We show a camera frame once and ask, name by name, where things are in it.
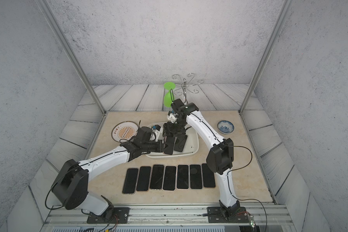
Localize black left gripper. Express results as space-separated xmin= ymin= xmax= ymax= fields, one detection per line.
xmin=141 ymin=139 xmax=171 ymax=153

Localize phone with purple clear case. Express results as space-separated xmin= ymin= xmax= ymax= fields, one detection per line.
xmin=163 ymin=136 xmax=176 ymax=155

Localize white plastic storage box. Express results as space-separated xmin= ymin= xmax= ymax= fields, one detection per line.
xmin=146 ymin=122 xmax=199 ymax=159

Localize black phone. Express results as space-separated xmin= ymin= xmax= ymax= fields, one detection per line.
xmin=189 ymin=164 xmax=203 ymax=189
xmin=177 ymin=165 xmax=189 ymax=189
xmin=122 ymin=168 xmax=139 ymax=194
xmin=202 ymin=163 xmax=216 ymax=188

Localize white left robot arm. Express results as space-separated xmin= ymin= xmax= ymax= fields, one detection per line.
xmin=50 ymin=127 xmax=164 ymax=217

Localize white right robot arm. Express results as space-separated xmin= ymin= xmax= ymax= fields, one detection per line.
xmin=163 ymin=99 xmax=241 ymax=220

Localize orange patterned round plate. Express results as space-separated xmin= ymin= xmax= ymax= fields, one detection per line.
xmin=111 ymin=121 xmax=138 ymax=142

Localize blue white ceramic bowl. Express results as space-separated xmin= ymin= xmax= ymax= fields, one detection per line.
xmin=217 ymin=120 xmax=235 ymax=134

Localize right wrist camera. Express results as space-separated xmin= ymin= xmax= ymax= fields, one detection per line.
xmin=167 ymin=111 xmax=177 ymax=123

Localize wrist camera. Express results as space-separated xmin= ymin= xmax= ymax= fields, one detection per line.
xmin=167 ymin=111 xmax=177 ymax=123
xmin=151 ymin=124 xmax=163 ymax=142

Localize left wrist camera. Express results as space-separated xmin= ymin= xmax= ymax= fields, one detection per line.
xmin=151 ymin=124 xmax=163 ymax=142

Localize silver wire glass rack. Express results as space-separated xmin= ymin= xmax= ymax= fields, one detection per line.
xmin=172 ymin=73 xmax=204 ymax=104

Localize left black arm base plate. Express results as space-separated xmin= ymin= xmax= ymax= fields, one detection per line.
xmin=87 ymin=207 xmax=130 ymax=225

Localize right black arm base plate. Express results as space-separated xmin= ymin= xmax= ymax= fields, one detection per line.
xmin=204 ymin=206 xmax=250 ymax=223

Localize aluminium rail front frame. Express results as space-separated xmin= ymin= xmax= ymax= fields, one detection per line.
xmin=44 ymin=203 xmax=296 ymax=232

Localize left aluminium frame post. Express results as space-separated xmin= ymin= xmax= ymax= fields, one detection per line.
xmin=36 ymin=0 xmax=106 ymax=116

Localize aluminium frame post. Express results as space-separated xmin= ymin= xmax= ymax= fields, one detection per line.
xmin=239 ymin=0 xmax=293 ymax=115
xmin=36 ymin=0 xmax=106 ymax=116

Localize right aluminium frame post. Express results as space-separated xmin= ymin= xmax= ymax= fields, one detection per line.
xmin=239 ymin=0 xmax=293 ymax=115

